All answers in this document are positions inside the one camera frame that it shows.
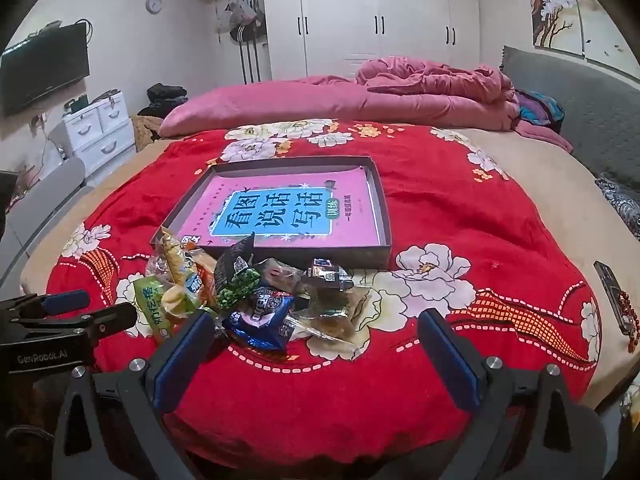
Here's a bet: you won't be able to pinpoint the floral wall painting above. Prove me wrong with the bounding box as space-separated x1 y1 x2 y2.
525 0 640 83

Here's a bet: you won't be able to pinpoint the orange biscuit packet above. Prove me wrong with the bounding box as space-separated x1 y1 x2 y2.
190 250 222 307

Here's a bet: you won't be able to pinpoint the red floral blanket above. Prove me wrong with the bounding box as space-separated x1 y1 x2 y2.
47 119 602 467

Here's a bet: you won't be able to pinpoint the dark grey shallow box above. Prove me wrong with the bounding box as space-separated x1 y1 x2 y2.
150 156 392 272

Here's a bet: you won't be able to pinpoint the black and white patterned pillow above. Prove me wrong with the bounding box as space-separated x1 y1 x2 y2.
595 175 640 239

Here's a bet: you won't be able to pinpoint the black flat television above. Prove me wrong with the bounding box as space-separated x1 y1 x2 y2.
0 21 91 119

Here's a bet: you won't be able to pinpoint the brown patterned cloth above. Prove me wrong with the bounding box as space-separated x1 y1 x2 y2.
131 115 164 152

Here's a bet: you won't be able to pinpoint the grey padded headboard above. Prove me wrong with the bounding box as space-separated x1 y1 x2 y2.
501 46 640 196

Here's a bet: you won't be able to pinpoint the white drawer cabinet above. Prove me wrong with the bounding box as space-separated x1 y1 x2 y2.
62 91 137 177

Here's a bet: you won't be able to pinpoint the colourful cloth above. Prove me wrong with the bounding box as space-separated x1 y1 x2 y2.
517 89 566 128

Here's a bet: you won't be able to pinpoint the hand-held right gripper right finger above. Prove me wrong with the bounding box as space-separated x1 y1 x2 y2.
417 308 608 480

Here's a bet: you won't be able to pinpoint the yellow snack packet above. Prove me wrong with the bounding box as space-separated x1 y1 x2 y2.
160 229 202 287

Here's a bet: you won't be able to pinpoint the dark chocolate bar packet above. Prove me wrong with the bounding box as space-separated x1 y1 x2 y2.
301 257 356 294

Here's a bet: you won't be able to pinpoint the white wardrobe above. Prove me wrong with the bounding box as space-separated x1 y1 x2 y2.
185 0 481 83

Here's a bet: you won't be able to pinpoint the black phone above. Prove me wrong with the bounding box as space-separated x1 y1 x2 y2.
594 261 632 336

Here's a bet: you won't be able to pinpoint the dark clothes pile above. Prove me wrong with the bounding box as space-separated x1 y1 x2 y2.
137 82 189 121

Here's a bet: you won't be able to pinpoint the clear candy wrapper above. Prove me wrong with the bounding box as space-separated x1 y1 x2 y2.
146 254 172 282

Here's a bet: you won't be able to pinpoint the pink folded quilt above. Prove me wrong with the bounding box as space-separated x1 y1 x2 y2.
160 76 573 153

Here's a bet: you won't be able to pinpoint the hanging clothes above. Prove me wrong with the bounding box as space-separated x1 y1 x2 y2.
215 0 268 86

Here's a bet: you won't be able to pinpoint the bed with beige sheet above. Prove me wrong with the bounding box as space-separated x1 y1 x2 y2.
20 124 640 411

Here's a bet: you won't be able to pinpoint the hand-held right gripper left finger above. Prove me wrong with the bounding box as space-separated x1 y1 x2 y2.
52 309 217 480

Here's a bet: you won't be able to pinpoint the green pastry packet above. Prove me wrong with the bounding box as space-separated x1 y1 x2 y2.
132 274 201 345

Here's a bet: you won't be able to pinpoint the dark brownie packet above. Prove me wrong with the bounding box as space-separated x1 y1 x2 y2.
255 258 307 297

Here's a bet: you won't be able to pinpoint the pink and blue book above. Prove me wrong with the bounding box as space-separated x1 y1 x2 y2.
197 169 381 249

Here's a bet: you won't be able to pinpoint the red bead bracelet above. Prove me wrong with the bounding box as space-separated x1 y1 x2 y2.
617 290 640 356

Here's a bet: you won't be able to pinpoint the clear green print cake packet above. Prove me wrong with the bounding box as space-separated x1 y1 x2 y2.
292 305 372 349

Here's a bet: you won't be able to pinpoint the black green pea packet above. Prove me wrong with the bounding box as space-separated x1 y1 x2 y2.
214 232 262 311

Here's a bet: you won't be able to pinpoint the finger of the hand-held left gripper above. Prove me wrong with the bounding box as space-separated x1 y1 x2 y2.
0 289 92 322
15 302 139 339

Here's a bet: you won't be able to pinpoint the blue cookie packet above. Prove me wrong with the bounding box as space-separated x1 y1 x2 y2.
221 286 297 352

